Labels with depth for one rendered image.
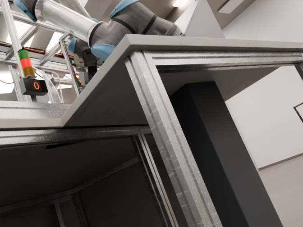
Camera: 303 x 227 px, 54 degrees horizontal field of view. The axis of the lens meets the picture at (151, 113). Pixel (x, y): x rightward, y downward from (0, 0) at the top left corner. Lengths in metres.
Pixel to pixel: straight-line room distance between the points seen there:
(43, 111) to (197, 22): 0.63
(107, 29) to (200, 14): 0.34
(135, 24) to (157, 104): 0.58
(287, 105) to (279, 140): 1.26
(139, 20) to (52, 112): 0.47
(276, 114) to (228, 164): 10.25
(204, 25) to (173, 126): 0.56
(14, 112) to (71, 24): 0.42
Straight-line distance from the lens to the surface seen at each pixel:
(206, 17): 1.16
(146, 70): 0.68
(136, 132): 1.33
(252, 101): 11.65
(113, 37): 1.14
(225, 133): 1.08
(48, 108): 1.16
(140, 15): 1.19
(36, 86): 1.56
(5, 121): 0.93
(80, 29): 1.23
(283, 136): 11.28
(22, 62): 1.63
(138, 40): 0.69
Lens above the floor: 0.51
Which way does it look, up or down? 15 degrees up
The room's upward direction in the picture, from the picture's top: 22 degrees counter-clockwise
